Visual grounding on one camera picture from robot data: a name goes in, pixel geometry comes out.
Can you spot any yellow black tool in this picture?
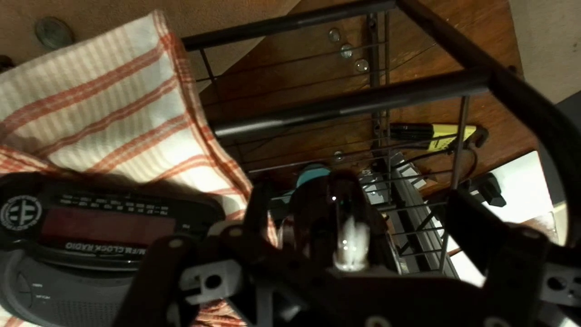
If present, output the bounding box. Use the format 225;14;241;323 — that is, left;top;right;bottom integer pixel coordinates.
389;119;490;154

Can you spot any silver metal rail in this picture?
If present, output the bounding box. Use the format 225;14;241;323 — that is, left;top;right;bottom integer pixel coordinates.
358;161;476;286

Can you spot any teal round object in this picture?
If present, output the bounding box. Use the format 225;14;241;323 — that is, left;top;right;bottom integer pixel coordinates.
294;161;336;190

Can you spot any gray round disc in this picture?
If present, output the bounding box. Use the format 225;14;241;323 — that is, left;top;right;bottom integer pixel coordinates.
33;14;78;50

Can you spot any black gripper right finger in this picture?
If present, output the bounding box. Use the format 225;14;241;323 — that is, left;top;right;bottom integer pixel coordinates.
443;187;581;327

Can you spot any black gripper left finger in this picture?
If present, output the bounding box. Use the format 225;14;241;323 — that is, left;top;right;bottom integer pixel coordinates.
113;179;287;327

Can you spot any black cup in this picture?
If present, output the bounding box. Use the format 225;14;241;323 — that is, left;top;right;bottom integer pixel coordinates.
280;168;392;274

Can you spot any black clock radio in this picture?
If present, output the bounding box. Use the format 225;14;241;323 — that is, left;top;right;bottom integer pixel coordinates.
0;170;229;327

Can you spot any black metal shelf rack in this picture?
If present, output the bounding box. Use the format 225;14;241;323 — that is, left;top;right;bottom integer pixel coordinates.
180;0;581;286

